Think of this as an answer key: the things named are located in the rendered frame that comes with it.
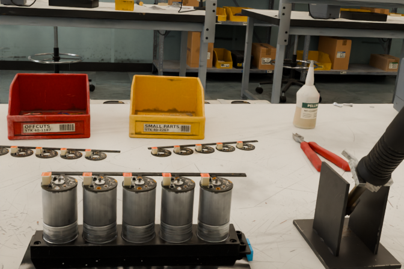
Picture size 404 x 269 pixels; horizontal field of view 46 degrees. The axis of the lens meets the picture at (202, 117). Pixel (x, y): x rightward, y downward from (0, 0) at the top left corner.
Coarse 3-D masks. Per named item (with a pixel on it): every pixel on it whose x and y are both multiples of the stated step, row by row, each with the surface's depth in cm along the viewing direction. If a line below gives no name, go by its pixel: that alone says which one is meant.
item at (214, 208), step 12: (204, 192) 34; (228, 192) 34; (204, 204) 34; (216, 204) 34; (228, 204) 35; (204, 216) 35; (216, 216) 34; (228, 216) 35; (204, 228) 35; (216, 228) 35; (228, 228) 36; (204, 240) 35; (216, 240) 35
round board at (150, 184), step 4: (136, 176) 35; (140, 176) 35; (132, 180) 35; (136, 180) 35; (144, 180) 35; (148, 180) 35; (152, 180) 35; (132, 184) 34; (144, 184) 34; (148, 184) 34; (152, 184) 34; (156, 184) 34; (124, 188) 34; (128, 188) 33; (132, 188) 33; (136, 188) 33; (144, 188) 34; (148, 188) 34; (152, 188) 34
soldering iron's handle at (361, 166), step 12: (396, 120) 31; (384, 132) 33; (396, 132) 31; (384, 144) 32; (396, 144) 31; (372, 156) 34; (384, 156) 32; (396, 156) 32; (360, 168) 35; (372, 168) 34; (384, 168) 33; (372, 180) 34; (384, 180) 34
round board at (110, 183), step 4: (96, 176) 35; (100, 176) 35; (104, 176) 35; (92, 180) 34; (96, 180) 34; (104, 180) 34; (108, 180) 34; (112, 180) 34; (116, 180) 34; (92, 184) 33; (104, 184) 34; (108, 184) 34; (112, 184) 34; (116, 184) 34; (84, 188) 33; (88, 188) 33; (92, 188) 33; (104, 188) 33; (108, 188) 33; (112, 188) 33
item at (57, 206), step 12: (48, 192) 33; (60, 192) 33; (72, 192) 33; (48, 204) 33; (60, 204) 33; (72, 204) 33; (48, 216) 33; (60, 216) 33; (72, 216) 34; (48, 228) 33; (60, 228) 33; (72, 228) 34; (48, 240) 34; (60, 240) 34; (72, 240) 34
